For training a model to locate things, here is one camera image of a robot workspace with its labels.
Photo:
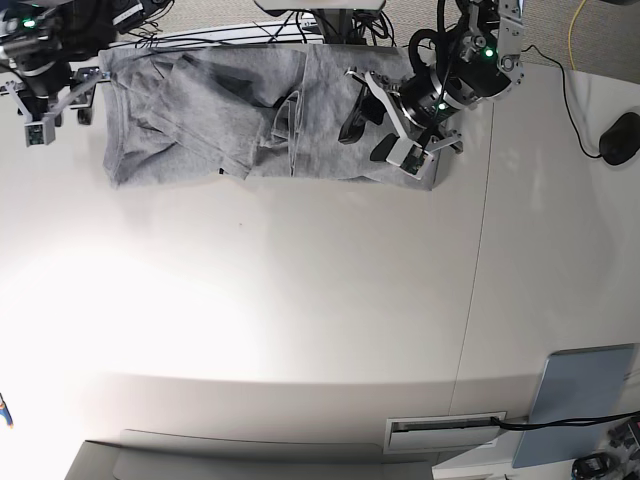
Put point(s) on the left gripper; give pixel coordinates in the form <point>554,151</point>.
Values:
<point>417,109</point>

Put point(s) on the grey T-shirt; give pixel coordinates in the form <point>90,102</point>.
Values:
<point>264,111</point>

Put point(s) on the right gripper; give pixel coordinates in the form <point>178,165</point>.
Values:
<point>42,99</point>

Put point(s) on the central camera stand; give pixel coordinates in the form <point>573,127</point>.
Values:
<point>337,21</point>

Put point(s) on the grey laptop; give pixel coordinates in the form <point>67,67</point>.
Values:
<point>581,383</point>

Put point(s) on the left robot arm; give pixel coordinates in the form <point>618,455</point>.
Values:
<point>453,70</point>

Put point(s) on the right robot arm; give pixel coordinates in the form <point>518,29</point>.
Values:
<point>40,40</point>

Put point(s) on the black computer mouse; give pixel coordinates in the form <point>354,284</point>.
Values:
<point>620,143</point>

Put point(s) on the blue orange tool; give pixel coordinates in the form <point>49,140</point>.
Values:
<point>5,413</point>

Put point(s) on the white cable tray box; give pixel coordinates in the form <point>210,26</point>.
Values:
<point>414,435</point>

